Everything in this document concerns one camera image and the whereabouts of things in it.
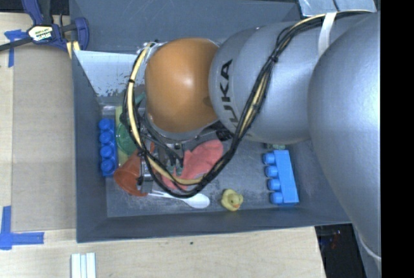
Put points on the orange plastic cup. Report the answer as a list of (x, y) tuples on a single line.
[(127, 173)]

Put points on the red cloth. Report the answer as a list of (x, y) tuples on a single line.
[(203, 157)]

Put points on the clear green cup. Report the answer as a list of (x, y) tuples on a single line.
[(124, 139)]

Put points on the yellow-green flat block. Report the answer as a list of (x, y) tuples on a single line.
[(120, 160)]

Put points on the blue toy brick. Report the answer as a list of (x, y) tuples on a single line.
[(106, 147), (286, 176)]

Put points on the white plastic spoon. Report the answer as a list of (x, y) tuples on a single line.
[(197, 201)]

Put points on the yellow rubber duck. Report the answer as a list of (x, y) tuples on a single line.
[(230, 199)]

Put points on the pale wood board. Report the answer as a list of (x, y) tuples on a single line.
[(42, 141)]

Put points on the grey metal bin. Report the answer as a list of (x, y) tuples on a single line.
[(106, 21)]

